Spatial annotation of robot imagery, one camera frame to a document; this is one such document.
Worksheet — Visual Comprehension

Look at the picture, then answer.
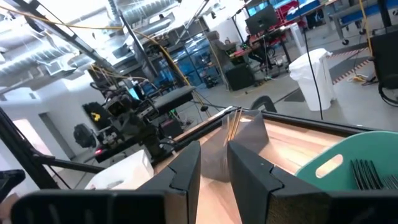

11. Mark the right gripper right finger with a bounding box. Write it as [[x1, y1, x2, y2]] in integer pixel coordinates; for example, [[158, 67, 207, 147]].
[[228, 140, 398, 224]]

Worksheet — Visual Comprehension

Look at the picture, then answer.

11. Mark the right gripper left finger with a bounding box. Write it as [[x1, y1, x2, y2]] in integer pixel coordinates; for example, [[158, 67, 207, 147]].
[[11, 141, 201, 224]]

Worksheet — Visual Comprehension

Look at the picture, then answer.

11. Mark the white plastic bin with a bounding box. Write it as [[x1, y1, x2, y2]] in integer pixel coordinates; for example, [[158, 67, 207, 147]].
[[85, 149, 155, 190]]

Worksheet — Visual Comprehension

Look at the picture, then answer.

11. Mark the blue-handled black fork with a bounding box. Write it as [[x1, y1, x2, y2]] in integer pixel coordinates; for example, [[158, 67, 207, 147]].
[[350, 159, 384, 190]]

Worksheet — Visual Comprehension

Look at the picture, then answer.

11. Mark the grey translucent plastic bin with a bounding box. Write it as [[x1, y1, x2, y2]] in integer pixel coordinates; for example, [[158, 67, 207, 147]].
[[200, 109, 270, 183]]

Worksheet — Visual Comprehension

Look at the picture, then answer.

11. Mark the black table clamp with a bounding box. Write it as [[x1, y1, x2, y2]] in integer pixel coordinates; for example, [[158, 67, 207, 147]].
[[250, 95, 277, 113]]

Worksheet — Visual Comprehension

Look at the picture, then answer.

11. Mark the grey desk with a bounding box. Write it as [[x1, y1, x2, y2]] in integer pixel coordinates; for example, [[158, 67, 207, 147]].
[[136, 85, 197, 116]]

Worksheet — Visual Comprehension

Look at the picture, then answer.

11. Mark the black floor box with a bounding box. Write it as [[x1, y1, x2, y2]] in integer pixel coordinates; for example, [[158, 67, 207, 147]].
[[224, 63, 256, 91]]

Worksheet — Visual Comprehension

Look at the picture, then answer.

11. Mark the teal plastic bin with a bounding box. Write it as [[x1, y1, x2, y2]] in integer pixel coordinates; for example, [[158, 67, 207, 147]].
[[295, 130, 398, 192]]

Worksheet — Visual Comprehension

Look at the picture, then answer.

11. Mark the person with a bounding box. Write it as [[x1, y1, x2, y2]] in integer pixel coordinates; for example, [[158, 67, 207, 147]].
[[247, 30, 274, 68]]

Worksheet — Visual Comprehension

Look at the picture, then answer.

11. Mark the small black hazard-striped mat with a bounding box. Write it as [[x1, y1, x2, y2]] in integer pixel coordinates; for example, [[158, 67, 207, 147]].
[[328, 48, 373, 85]]

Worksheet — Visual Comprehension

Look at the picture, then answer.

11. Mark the black monitor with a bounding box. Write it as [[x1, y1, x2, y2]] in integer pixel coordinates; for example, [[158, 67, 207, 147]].
[[244, 4, 279, 35]]

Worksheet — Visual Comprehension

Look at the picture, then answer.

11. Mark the black floor cabinet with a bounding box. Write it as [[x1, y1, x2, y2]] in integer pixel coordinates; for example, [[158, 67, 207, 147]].
[[370, 26, 398, 90]]

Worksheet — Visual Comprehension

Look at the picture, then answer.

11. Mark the long black floor cable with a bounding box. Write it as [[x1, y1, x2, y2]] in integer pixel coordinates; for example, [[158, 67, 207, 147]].
[[297, 0, 324, 121]]

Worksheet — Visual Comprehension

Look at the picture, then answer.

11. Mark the black rig upright post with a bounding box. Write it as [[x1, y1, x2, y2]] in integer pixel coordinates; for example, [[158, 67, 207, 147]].
[[0, 107, 105, 190]]

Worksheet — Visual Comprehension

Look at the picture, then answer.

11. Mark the coiled black cable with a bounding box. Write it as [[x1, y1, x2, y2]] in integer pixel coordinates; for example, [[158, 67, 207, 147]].
[[377, 74, 398, 108]]

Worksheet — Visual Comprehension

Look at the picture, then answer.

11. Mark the black overhead frame beam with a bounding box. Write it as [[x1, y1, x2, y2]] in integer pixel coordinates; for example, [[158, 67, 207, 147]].
[[12, 0, 113, 71]]

